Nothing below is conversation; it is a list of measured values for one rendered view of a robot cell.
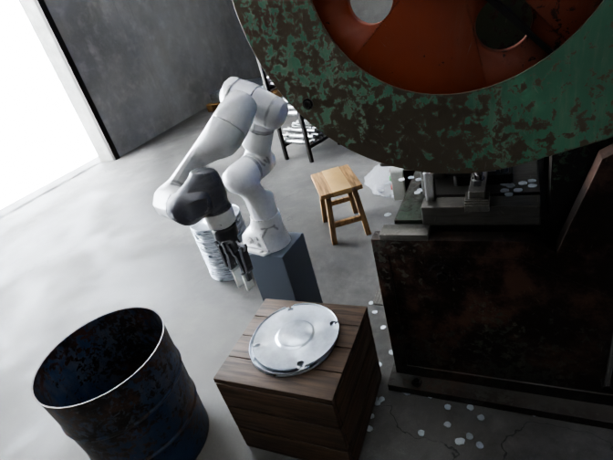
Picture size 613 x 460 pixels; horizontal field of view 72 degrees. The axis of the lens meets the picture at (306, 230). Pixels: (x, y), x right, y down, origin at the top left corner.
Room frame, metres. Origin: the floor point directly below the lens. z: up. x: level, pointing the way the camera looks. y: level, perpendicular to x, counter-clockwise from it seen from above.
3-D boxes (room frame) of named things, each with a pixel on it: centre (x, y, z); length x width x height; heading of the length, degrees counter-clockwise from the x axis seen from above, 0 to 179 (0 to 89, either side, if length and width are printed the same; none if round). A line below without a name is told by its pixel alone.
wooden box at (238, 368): (1.04, 0.14, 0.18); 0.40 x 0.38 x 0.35; 60
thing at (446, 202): (1.15, -0.57, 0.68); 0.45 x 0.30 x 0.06; 149
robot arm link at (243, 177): (1.48, 0.16, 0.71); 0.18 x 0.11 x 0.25; 143
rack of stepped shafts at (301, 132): (3.78, -0.25, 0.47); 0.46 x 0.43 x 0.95; 39
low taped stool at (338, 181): (2.26, -0.24, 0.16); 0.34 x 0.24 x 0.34; 1
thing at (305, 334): (1.04, 0.13, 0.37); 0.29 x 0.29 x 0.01
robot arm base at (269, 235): (1.54, 0.18, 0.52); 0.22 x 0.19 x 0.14; 55
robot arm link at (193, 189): (1.12, 0.27, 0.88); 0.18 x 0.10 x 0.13; 123
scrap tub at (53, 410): (1.09, 0.74, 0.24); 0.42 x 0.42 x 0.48
